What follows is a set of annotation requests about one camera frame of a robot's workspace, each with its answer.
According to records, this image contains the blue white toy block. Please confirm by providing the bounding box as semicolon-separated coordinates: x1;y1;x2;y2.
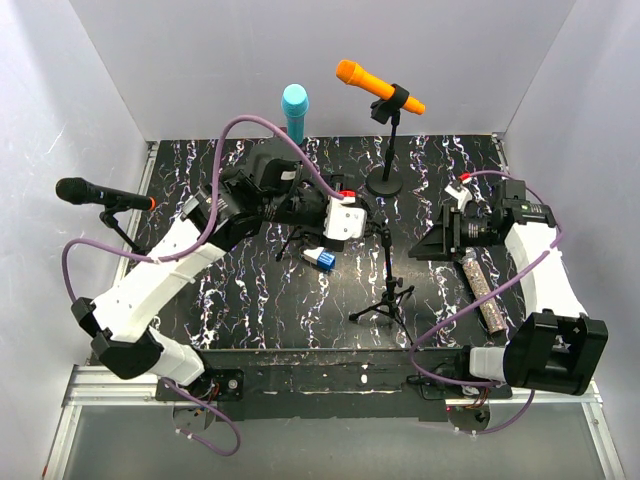
302;246;336;272

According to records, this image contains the black shock mount tripod stand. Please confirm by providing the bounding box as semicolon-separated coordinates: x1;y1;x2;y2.
348;221;415;346

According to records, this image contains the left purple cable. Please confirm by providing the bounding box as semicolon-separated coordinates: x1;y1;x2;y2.
60;114;354;457

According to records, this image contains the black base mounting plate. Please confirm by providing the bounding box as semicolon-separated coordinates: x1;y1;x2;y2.
154;349;516;424

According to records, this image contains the blue microphone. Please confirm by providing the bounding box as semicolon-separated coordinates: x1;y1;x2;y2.
281;84;309;145

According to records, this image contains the purple cable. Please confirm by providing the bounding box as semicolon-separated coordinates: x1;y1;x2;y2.
408;169;564;435
60;114;354;457

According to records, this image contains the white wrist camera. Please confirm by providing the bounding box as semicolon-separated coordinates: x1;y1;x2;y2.
445;172;473;213
323;190;367;241

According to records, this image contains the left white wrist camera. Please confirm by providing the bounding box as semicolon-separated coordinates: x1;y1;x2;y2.
323;190;367;241

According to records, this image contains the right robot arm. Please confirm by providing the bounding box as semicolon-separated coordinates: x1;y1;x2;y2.
409;174;608;398

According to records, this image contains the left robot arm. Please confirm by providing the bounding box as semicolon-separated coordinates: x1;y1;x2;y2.
72;138;367;400

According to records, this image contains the black microphone orange tip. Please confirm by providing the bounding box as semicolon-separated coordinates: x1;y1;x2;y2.
55;177;156;211

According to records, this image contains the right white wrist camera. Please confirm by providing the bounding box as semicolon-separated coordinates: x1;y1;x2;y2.
445;172;473;213

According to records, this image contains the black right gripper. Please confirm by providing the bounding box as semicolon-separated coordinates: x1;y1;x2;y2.
407;203;502;262

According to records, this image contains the black round base mic stand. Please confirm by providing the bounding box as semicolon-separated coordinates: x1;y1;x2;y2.
366;84;409;198

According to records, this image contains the black tripod stand blue mic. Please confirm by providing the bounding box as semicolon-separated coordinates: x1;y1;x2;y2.
275;226;313;262

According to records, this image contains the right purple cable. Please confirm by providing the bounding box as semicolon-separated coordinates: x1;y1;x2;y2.
408;169;564;435

